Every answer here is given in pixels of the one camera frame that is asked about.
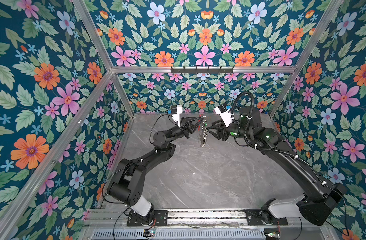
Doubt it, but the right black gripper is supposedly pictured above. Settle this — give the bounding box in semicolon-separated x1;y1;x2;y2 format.
205;118;253;142

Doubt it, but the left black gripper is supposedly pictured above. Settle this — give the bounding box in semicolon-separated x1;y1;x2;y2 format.
164;117;202;144

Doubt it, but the metal key organizer red handle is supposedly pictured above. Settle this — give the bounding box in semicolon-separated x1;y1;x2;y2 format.
199;116;208;148

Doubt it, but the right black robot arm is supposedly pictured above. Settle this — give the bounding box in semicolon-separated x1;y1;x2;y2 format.
208;92;347;226

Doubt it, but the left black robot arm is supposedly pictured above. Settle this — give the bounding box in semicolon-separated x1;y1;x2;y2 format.
106;116;206;224

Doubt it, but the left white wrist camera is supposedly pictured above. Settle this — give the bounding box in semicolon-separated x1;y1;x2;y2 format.
170;105;183;127

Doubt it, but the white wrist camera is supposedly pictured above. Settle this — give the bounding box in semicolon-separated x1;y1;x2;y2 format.
170;105;183;127
215;103;234;127

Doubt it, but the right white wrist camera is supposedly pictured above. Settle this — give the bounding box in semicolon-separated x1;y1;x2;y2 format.
215;103;234;127

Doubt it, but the black hook rail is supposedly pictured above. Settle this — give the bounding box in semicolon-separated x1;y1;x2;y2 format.
170;66;234;75

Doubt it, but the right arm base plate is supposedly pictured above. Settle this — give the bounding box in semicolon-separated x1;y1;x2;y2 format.
243;209;289;226

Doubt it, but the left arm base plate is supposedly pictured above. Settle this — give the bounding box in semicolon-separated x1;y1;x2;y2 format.
127;210;169;227

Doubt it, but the white perforated cable duct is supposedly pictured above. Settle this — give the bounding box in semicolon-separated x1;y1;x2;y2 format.
91;229;266;240

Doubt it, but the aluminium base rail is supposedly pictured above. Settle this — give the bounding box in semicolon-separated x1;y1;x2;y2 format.
84;208;266;228

